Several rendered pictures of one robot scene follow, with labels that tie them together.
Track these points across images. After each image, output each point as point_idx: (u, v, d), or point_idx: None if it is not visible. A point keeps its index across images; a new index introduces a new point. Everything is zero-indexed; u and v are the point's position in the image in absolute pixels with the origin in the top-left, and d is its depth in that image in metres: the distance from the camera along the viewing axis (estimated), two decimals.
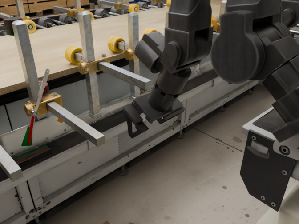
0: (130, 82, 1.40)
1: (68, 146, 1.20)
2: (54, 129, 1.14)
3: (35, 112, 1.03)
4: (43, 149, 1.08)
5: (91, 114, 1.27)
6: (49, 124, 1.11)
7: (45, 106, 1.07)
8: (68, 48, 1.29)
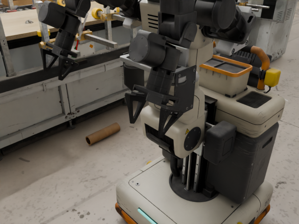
0: (130, 32, 2.30)
1: (94, 63, 2.09)
2: (87, 51, 2.03)
3: (79, 38, 1.92)
4: (82, 59, 1.97)
5: (107, 47, 2.16)
6: (85, 47, 2.00)
7: (84, 36, 1.96)
8: (94, 9, 2.18)
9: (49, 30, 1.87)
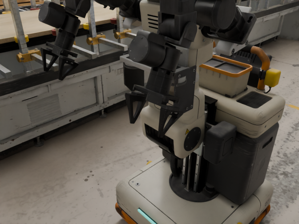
0: None
1: None
2: None
3: None
4: None
5: None
6: None
7: None
8: None
9: None
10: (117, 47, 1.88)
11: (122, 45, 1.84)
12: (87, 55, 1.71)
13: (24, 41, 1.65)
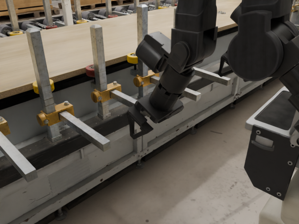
0: (295, 22, 2.62)
1: None
2: None
3: None
4: None
5: None
6: None
7: None
8: None
9: None
10: (183, 94, 1.27)
11: (192, 93, 1.23)
12: (147, 114, 1.10)
13: (50, 95, 1.04)
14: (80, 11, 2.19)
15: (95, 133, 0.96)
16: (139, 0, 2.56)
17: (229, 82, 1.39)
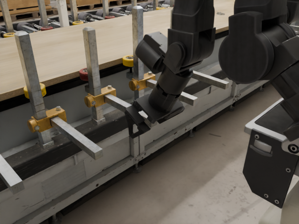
0: (295, 23, 2.58)
1: None
2: None
3: None
4: None
5: None
6: None
7: None
8: None
9: None
10: (179, 98, 1.23)
11: (189, 97, 1.19)
12: None
13: (41, 100, 1.00)
14: (76, 12, 2.15)
15: (87, 141, 0.93)
16: (136, 1, 2.52)
17: (228, 86, 1.35)
